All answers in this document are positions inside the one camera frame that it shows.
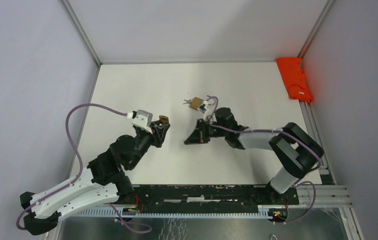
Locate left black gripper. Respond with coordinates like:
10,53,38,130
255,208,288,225
129,120,170,169

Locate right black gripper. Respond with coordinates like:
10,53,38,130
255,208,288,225
184,119,228,145

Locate small brass padlock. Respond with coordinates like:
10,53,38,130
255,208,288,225
158,115,170,126

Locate large brass padlock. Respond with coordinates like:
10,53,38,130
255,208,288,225
189,97,204,111

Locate silver keys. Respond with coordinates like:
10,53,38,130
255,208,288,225
183,99,193,105

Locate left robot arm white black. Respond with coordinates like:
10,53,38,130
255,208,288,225
19,120,171,236

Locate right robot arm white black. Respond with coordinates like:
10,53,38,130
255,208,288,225
183,107,324,204

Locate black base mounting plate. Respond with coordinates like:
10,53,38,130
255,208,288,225
115,184,300,214

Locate orange folded cloth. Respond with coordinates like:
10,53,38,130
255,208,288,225
276,57,314,104

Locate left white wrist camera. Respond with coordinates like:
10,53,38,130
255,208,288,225
126,109,153,134

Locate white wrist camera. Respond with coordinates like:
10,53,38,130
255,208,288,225
126,109,153,134
197,100,210,115

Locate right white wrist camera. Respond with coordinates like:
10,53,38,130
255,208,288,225
197,100,210,115

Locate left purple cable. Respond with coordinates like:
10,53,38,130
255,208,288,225
16,103,153,235

